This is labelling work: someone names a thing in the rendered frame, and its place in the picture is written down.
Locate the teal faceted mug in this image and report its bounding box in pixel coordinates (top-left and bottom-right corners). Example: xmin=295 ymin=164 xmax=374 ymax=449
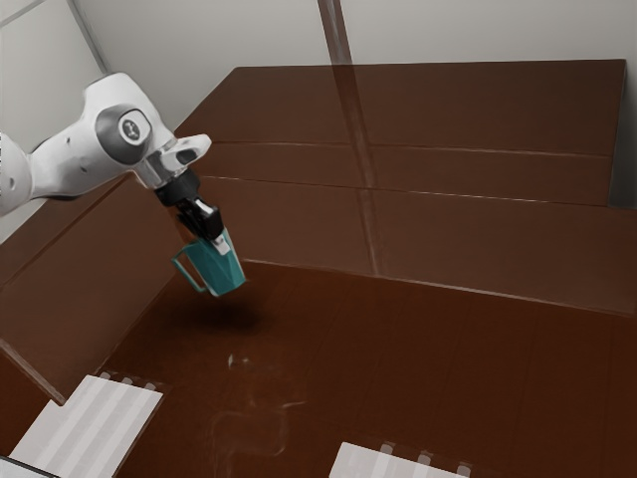
xmin=170 ymin=227 xmax=249 ymax=299

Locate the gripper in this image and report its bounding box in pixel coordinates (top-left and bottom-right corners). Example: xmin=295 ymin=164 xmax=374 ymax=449
xmin=153 ymin=170 xmax=234 ymax=256

